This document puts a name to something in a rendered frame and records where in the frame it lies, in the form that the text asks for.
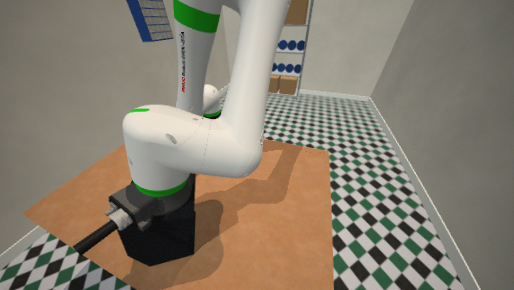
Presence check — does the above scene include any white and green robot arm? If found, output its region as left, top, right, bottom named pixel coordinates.
left=73, top=0, right=291, bottom=255

